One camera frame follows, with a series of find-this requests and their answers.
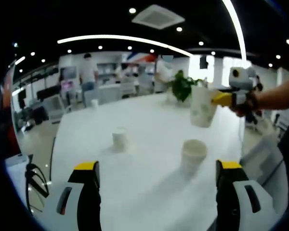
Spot dark cluttered desk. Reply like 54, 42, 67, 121
16, 93, 50, 126

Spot striped wall graphic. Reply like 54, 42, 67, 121
125, 51, 158, 63

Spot black tripod stand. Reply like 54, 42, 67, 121
25, 154, 50, 214

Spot ceiling air vent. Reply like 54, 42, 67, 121
131, 4, 185, 30

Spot white chairs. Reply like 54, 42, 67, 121
272, 105, 289, 132

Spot wall screen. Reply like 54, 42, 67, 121
60, 66, 77, 79

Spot group of ceiling spotlights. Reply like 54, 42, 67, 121
13, 8, 289, 69

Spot person's right hand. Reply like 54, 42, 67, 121
230, 91, 260, 118

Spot white mesh chair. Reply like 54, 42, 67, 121
42, 93, 66, 122

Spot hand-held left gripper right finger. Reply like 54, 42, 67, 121
215, 159, 282, 231

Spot pink lit monitor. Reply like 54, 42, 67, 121
61, 80, 74, 93

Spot white table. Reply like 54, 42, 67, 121
50, 93, 244, 231

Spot curved ceiling light strip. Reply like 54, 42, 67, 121
221, 0, 248, 62
57, 35, 195, 57

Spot black cable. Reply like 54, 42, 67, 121
49, 136, 56, 179

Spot potted green plant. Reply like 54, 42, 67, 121
167, 69, 204, 103

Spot side desk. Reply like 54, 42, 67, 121
4, 155, 32, 207

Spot grey office chair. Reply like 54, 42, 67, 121
239, 134, 286, 191

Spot grey upholstered chair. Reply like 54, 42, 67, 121
83, 84, 123, 108

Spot green print paper cup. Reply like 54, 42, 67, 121
111, 127, 129, 152
189, 84, 219, 128
181, 139, 208, 178

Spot red banner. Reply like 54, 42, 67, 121
1, 67, 15, 109

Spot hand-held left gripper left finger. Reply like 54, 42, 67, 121
39, 160, 102, 231

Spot white storage shelves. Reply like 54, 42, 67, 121
96, 61, 157, 85

